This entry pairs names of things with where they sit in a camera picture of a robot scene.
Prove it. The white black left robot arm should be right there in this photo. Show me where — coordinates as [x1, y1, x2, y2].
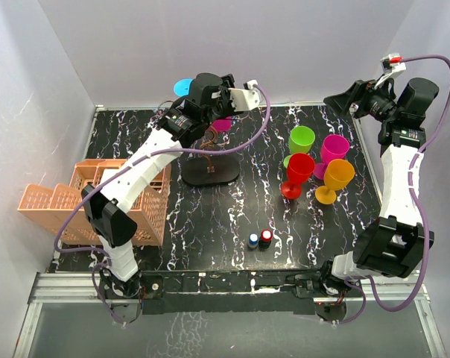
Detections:
[81, 73, 260, 298]

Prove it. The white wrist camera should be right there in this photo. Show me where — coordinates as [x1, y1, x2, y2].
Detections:
[374, 53, 406, 90]
[229, 80, 262, 112]

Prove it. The green plastic wine glass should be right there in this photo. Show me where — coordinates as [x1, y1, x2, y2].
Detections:
[283, 125, 316, 168]

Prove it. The red plastic wine glass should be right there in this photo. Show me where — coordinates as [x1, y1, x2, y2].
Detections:
[281, 153, 315, 200]

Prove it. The metal wine glass rack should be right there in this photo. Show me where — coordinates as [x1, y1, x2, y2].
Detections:
[171, 100, 253, 187]

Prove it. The blue capped small bottle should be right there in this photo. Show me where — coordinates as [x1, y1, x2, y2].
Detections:
[247, 233, 259, 250]

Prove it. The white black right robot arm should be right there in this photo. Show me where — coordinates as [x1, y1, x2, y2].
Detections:
[318, 78, 439, 296]

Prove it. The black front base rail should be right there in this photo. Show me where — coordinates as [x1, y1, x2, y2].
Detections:
[98, 268, 362, 321]

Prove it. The blue plastic wine glass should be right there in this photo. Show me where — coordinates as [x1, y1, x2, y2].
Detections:
[173, 78, 192, 97]

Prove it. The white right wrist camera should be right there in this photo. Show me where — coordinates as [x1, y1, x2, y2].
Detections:
[374, 53, 406, 90]

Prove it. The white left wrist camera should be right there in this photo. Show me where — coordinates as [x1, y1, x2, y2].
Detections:
[229, 80, 262, 112]

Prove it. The orange plastic wine glass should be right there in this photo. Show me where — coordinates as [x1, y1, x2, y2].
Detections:
[315, 159, 355, 205]

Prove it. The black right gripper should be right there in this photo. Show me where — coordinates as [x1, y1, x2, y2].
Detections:
[324, 74, 400, 124]

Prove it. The magenta plastic wine glass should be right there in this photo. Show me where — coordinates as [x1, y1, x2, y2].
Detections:
[211, 117, 232, 133]

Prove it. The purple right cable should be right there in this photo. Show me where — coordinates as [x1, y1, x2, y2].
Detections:
[336, 54, 450, 324]

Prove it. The red capped small bottle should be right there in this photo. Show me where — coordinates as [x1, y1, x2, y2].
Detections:
[259, 229, 273, 250]

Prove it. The peach plastic basket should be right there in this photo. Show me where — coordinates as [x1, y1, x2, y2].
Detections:
[18, 159, 171, 246]

